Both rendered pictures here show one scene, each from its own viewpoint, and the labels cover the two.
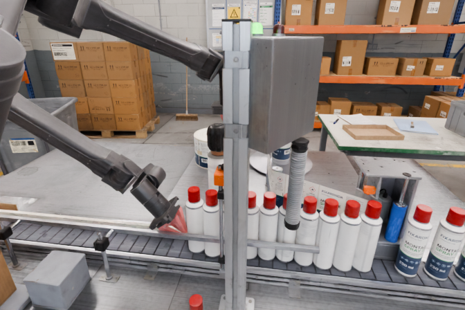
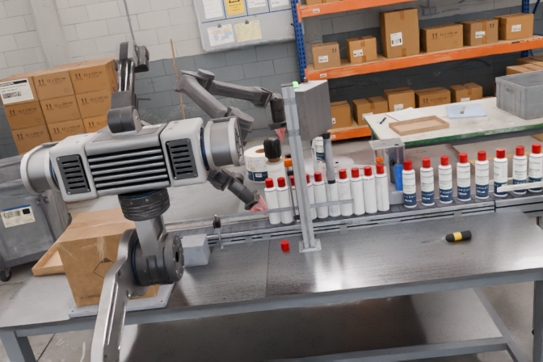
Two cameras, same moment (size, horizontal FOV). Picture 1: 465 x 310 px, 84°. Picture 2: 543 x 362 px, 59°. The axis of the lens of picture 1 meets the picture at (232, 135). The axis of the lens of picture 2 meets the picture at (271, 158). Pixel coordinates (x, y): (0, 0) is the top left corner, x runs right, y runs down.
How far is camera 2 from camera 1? 1.34 m
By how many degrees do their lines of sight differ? 4
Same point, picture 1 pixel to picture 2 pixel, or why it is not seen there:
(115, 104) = not seen: hidden behind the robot
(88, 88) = (54, 135)
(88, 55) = (50, 90)
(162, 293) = (261, 248)
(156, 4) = (120, 0)
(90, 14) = (211, 88)
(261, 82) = (301, 109)
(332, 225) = (357, 183)
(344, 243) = (368, 193)
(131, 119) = not seen: hidden behind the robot
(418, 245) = (409, 185)
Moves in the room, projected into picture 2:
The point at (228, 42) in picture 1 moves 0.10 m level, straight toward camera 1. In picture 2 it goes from (285, 94) to (289, 100)
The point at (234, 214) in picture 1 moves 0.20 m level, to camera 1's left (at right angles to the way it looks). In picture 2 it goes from (299, 177) to (248, 187)
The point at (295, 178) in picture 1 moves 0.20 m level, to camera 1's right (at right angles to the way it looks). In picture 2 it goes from (327, 153) to (377, 144)
